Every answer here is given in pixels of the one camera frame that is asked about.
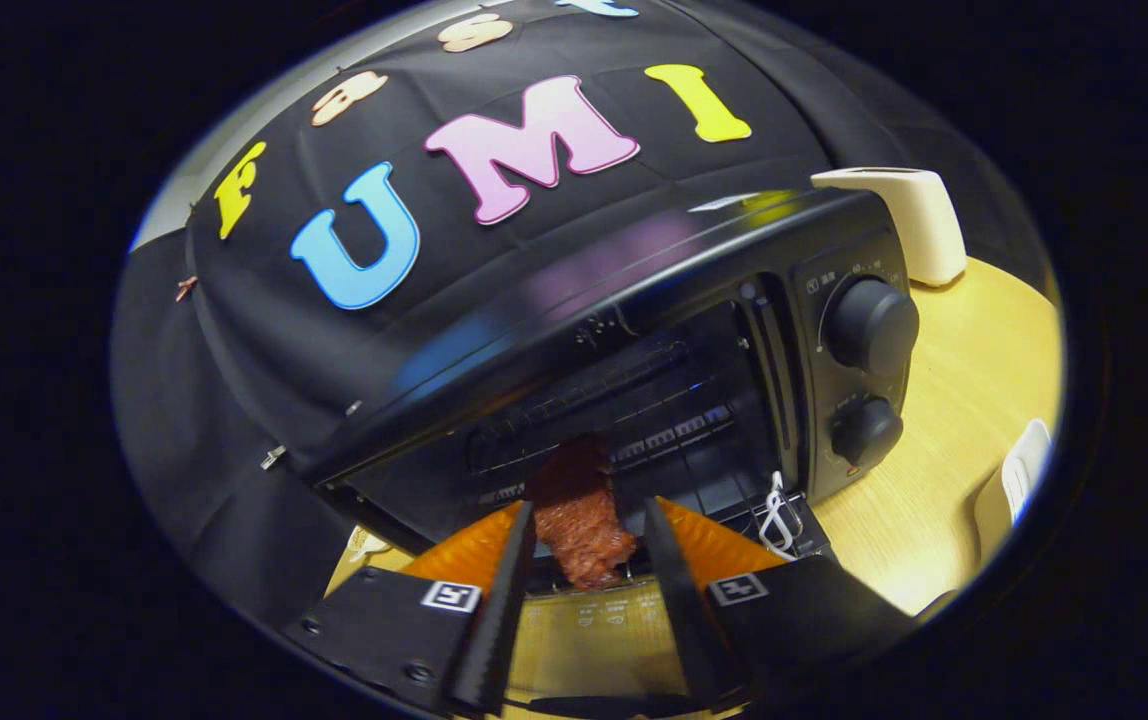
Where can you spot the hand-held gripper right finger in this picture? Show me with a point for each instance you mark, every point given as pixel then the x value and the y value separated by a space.
pixel 684 600

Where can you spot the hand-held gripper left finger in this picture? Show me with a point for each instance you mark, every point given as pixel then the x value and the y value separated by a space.
pixel 504 620

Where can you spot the red meat piece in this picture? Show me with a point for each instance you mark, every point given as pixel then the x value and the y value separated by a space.
pixel 584 530

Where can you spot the black toaster oven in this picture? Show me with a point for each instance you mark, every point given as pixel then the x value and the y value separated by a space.
pixel 634 260

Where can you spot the white pop-up toaster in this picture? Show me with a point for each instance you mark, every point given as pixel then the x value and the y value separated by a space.
pixel 919 220

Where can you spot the silver cloth clip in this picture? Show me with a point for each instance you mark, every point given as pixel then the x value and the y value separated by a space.
pixel 272 458

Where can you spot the white rectangular tray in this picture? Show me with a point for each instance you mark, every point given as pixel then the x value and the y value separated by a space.
pixel 1019 480

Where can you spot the black backdrop cloth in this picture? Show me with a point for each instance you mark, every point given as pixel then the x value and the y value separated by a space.
pixel 264 350

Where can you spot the pink cloth clip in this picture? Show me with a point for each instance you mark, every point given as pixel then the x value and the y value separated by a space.
pixel 185 288

